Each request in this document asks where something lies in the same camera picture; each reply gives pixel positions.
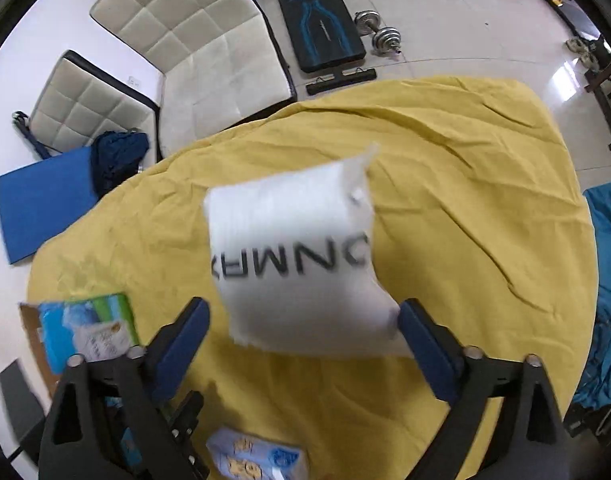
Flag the white foam pouch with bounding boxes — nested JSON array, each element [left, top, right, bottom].
[[204, 148, 411, 358]]

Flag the cardboard box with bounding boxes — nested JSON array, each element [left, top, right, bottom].
[[19, 292, 140, 394]]

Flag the teal blanket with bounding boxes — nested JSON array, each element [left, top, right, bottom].
[[573, 182, 611, 410]]

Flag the yellow tablecloth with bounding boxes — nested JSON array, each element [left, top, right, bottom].
[[28, 77, 598, 479]]

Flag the blue folded mat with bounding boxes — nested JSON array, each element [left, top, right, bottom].
[[0, 148, 98, 264]]

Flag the dark blue cloth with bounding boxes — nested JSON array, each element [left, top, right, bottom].
[[90, 130, 149, 198]]

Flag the left white quilted chair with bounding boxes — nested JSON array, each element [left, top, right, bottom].
[[26, 50, 161, 167]]

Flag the white quilted chair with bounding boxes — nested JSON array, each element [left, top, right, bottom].
[[90, 0, 297, 156], [26, 50, 161, 167]]

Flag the right white quilted chair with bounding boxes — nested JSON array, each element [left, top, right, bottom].
[[90, 0, 297, 156]]

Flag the dark wooden chair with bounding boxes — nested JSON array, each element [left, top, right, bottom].
[[583, 56, 611, 164]]

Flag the chrome dumbbell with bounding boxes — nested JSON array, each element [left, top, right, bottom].
[[353, 10, 402, 55]]

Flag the black blue exercise bench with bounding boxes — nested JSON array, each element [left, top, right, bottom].
[[278, 0, 377, 96]]

